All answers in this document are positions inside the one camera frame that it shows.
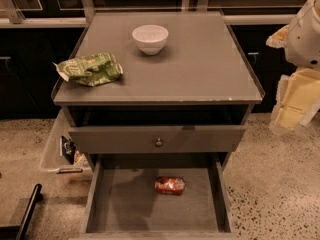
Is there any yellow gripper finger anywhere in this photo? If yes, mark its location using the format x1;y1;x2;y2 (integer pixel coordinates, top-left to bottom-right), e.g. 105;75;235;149
269;67;320;133
266;25;288;48

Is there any red coke can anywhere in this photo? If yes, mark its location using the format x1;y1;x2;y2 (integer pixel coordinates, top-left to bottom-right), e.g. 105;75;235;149
154;176;185;195

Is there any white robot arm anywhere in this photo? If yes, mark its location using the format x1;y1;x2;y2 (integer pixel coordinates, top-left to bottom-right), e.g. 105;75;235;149
266;0;320;134

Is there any grey top drawer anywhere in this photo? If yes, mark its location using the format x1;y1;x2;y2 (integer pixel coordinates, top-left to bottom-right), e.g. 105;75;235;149
69;125;246;154

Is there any round metal drawer knob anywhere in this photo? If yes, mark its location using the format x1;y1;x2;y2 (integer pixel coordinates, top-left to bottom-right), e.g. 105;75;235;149
155;138;163;147

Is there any grey open middle drawer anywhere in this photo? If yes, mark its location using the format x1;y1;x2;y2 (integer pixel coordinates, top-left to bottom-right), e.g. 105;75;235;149
72;156;240;240

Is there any grey wooden cabinet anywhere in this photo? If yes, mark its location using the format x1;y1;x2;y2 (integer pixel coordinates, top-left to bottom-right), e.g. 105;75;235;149
50;11;266;172

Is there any white ceramic bowl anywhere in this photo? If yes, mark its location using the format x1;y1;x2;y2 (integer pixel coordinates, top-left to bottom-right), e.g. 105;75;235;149
132;25;169;55

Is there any green chip bag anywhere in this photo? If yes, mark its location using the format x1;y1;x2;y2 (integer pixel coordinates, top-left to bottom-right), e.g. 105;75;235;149
54;53;123;87

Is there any dark snack packet in bin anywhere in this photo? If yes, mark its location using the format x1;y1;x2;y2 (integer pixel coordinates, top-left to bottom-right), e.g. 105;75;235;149
60;136;76;164

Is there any clear plastic storage bin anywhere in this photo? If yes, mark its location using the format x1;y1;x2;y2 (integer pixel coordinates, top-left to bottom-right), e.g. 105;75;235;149
39;110;92;177

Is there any black chair frame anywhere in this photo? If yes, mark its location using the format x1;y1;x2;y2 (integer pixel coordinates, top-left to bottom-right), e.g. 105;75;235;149
0;184;43;240

